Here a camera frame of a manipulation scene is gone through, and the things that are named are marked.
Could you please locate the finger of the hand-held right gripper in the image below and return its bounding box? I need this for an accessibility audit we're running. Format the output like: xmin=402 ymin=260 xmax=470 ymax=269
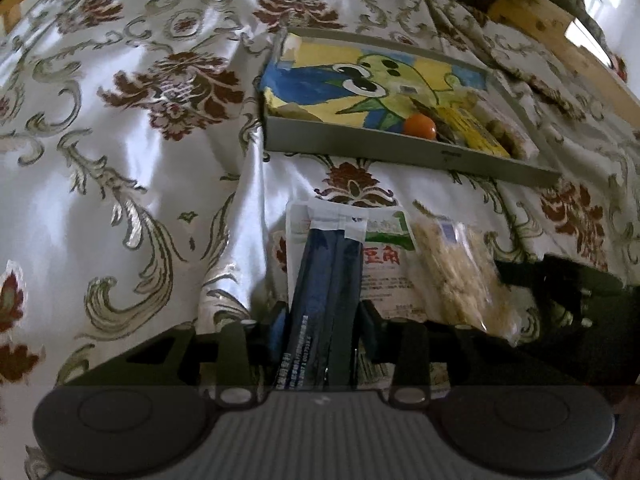
xmin=495 ymin=255 xmax=626 ymax=295
xmin=530 ymin=287 xmax=606 ymax=356

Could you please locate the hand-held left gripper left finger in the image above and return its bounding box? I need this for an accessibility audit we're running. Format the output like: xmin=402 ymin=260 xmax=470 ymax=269
xmin=87 ymin=307 xmax=287 ymax=406

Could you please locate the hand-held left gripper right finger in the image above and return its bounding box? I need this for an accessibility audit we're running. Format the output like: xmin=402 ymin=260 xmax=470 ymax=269
xmin=357 ymin=301 xmax=551 ymax=407

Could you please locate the dark blue packet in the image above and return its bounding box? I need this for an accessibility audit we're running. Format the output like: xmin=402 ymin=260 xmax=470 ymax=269
xmin=274 ymin=227 xmax=363 ymax=392

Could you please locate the white packet green label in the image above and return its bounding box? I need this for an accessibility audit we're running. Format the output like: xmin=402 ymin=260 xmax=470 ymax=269
xmin=285 ymin=199 xmax=451 ymax=396

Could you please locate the puffed rice cracker packet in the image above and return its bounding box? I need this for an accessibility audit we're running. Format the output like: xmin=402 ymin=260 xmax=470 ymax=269
xmin=410 ymin=215 xmax=521 ymax=346

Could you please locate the clear nut bar packet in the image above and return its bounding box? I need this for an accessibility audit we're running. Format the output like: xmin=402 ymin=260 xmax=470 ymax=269
xmin=475 ymin=102 xmax=541 ymax=158

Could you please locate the yellow snack packet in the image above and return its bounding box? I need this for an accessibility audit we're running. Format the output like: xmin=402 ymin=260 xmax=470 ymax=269
xmin=440 ymin=107 xmax=511 ymax=156

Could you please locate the grey tray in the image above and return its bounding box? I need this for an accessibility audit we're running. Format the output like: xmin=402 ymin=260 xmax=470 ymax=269
xmin=262 ymin=27 xmax=561 ymax=188

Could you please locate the tangerine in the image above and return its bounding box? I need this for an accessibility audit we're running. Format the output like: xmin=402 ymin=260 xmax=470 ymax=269
xmin=402 ymin=114 xmax=437 ymax=140

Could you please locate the floral printed blanket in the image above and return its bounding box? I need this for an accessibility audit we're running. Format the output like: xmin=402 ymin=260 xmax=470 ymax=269
xmin=0 ymin=0 xmax=640 ymax=480

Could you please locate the white box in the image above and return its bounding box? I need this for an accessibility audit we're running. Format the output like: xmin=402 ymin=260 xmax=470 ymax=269
xmin=565 ymin=17 xmax=611 ymax=66

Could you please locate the wooden bed frame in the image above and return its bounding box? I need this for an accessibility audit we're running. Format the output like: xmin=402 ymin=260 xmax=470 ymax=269
xmin=0 ymin=0 xmax=628 ymax=83

